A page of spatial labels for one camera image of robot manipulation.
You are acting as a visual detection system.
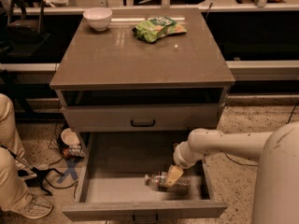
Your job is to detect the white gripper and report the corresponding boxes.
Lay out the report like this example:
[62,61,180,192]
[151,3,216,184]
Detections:
[164,141,204,187]

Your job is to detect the clear plastic water bottle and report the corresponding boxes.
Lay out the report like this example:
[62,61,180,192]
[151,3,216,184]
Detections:
[144,172,191,195]

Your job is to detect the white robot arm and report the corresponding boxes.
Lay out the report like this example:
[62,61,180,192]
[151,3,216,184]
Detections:
[165,122,299,224]

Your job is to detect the open grey drawer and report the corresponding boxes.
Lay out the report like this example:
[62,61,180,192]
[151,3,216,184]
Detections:
[62,131,227,224]

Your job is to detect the grey drawer cabinet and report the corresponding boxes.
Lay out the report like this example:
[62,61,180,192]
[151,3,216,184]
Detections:
[50,7,236,224]

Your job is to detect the closed grey drawer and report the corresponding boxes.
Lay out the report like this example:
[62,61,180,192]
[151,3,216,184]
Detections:
[62,104,224,133]

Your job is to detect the black tripod stand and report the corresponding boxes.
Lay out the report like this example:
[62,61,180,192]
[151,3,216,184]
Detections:
[0,145,64,196]

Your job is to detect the green snack bag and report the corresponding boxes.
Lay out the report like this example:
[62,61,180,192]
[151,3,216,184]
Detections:
[133,16,187,44]

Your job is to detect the white knit sneaker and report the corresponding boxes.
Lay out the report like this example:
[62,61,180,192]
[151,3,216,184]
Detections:
[9,193,53,219]

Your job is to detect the person leg beige trousers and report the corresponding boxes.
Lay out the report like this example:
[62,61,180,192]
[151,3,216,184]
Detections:
[0,94,31,211]

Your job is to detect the white ceramic bowl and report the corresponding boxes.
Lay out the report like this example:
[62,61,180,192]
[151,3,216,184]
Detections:
[83,7,112,31]

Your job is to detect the black chair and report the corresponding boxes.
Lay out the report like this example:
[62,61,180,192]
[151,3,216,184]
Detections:
[0,0,50,58]

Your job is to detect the black floor cable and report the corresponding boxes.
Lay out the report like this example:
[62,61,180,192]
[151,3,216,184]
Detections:
[223,103,299,168]

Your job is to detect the black wire basket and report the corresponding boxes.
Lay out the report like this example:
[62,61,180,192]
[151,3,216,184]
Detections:
[49,122,85,159]

